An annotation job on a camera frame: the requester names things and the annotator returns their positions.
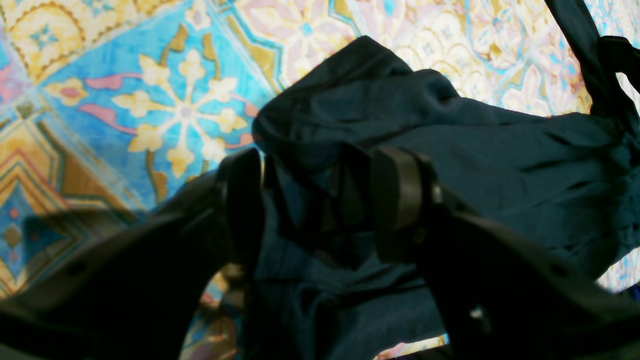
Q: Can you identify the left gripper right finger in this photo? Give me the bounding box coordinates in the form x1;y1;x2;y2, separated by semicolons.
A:
372;146;640;360

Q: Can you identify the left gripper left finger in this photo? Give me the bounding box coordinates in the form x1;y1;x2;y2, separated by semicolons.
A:
1;148;265;360

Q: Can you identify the black t-shirt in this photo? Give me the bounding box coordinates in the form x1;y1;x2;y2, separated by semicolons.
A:
243;0;639;360

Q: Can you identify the patterned colourful tablecloth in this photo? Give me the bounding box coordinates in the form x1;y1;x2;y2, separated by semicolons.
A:
1;0;639;360

